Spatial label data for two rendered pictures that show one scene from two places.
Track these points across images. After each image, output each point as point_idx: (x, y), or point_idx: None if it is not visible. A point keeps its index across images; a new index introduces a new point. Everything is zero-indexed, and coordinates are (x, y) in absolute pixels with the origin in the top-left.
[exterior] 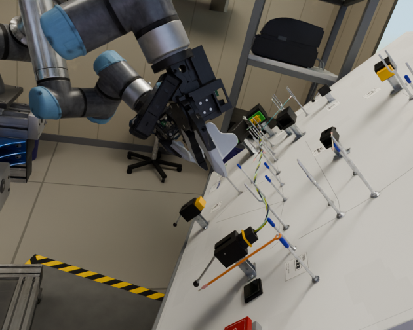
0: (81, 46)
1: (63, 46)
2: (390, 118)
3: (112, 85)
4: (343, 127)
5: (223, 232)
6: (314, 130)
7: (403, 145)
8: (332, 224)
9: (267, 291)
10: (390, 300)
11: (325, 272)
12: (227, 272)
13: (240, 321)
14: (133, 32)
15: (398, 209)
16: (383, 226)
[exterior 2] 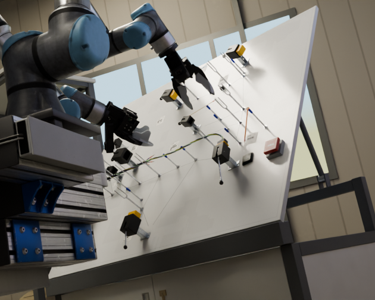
0: (150, 38)
1: (147, 37)
2: (199, 108)
3: (83, 104)
4: (171, 134)
5: (175, 208)
6: (146, 155)
7: (225, 100)
8: (241, 125)
9: (253, 150)
10: (291, 99)
11: (265, 123)
12: (219, 185)
13: (266, 143)
14: (156, 36)
15: (258, 99)
16: (262, 103)
